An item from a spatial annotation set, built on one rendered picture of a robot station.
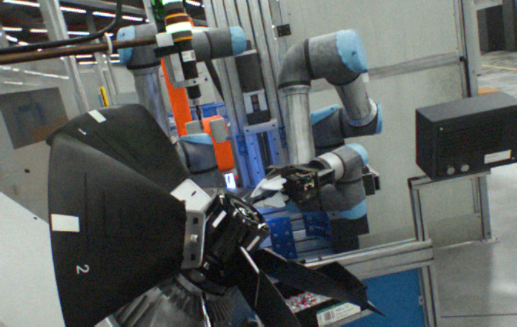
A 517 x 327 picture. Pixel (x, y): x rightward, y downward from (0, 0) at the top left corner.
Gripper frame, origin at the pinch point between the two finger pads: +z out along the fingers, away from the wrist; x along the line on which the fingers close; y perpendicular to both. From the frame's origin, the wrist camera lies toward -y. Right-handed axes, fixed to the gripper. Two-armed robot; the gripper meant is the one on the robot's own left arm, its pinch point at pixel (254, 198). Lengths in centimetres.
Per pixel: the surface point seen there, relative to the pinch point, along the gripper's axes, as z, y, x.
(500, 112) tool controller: -67, 26, -6
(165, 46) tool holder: 15.8, 2.1, -35.3
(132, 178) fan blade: 32.2, 17.6, -19.2
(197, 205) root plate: 17.8, 6.5, -6.9
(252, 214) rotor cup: 11.0, 13.7, -4.2
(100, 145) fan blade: 28.3, -6.1, -19.8
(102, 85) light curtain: -158, -559, 8
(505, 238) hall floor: -225, -26, 122
